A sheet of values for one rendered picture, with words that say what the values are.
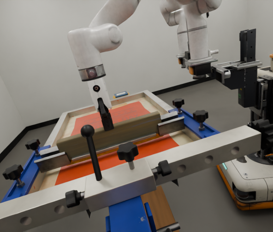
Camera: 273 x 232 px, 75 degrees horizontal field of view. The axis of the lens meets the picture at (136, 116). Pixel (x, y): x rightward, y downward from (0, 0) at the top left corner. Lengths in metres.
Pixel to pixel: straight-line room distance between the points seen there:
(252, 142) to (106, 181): 0.35
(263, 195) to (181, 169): 1.15
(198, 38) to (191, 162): 0.72
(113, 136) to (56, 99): 3.90
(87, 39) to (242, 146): 0.47
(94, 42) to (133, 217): 0.43
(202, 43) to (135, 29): 3.42
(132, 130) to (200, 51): 0.60
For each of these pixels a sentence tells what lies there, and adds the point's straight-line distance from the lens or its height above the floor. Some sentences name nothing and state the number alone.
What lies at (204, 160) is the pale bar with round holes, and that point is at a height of 1.01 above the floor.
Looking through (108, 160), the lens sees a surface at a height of 0.96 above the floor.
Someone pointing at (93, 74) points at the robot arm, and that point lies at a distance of 0.51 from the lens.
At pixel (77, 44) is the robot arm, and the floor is 1.33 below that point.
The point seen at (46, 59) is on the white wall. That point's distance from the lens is 4.38.
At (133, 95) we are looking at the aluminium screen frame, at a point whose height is 0.98.
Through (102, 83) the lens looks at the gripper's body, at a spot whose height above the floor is 1.21.
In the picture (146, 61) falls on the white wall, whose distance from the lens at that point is 4.40.
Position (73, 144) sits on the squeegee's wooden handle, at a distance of 0.62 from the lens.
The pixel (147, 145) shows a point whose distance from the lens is 0.65.
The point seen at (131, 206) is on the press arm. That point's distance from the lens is 0.34.
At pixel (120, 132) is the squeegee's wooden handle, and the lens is 0.61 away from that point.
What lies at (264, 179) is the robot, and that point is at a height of 0.28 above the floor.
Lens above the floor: 1.29
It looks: 22 degrees down
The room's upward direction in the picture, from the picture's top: 13 degrees counter-clockwise
